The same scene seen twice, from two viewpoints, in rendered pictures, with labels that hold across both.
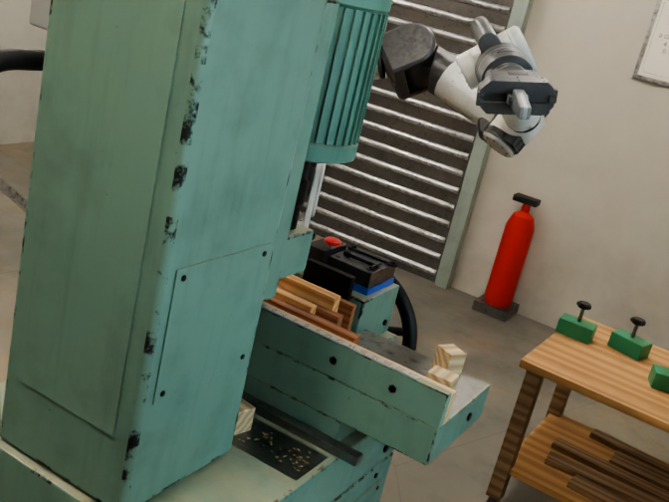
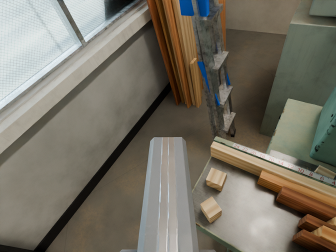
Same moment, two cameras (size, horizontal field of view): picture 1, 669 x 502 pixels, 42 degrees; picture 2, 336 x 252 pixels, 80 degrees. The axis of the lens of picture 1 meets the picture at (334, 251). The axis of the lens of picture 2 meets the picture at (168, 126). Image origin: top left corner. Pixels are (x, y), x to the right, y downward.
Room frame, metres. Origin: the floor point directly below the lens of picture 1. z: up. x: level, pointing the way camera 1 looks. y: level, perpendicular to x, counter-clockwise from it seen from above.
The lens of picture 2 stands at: (1.39, -0.21, 1.41)
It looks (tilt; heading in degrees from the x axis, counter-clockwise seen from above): 51 degrees down; 199
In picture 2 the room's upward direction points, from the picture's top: 17 degrees counter-clockwise
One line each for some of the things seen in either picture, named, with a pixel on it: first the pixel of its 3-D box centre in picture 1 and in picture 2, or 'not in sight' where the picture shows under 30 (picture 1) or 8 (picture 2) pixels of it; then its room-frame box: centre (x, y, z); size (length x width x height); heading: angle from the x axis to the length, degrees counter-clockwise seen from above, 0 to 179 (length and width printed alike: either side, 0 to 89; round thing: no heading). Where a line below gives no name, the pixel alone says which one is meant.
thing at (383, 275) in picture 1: (349, 262); not in sight; (1.43, -0.03, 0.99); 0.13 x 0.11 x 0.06; 63
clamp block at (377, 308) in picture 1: (342, 301); not in sight; (1.42, -0.03, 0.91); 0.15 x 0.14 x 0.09; 63
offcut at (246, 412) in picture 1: (235, 414); (322, 176); (1.13, 0.08, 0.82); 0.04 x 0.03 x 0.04; 53
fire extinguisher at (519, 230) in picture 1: (511, 255); not in sight; (4.10, -0.84, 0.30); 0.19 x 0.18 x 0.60; 154
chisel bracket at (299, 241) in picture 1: (265, 254); not in sight; (1.26, 0.10, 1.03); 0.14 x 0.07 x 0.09; 153
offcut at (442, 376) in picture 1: (440, 383); (216, 179); (1.18, -0.20, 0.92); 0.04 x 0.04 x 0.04; 66
